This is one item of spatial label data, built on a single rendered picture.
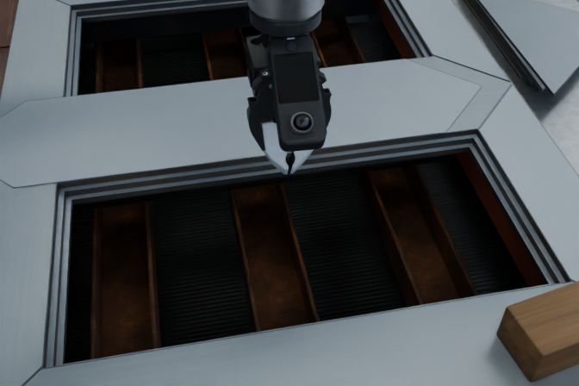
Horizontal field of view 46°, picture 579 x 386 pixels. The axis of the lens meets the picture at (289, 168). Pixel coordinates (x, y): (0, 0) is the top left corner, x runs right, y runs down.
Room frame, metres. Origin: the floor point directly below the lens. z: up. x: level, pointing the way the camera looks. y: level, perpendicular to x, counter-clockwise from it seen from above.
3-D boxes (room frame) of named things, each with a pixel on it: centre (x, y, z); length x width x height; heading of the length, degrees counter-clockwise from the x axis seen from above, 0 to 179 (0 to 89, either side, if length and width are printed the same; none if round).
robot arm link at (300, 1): (0.60, 0.01, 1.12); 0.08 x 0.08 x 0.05
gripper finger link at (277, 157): (0.60, 0.02, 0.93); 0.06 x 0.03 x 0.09; 11
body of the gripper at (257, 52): (0.61, 0.01, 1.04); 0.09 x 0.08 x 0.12; 11
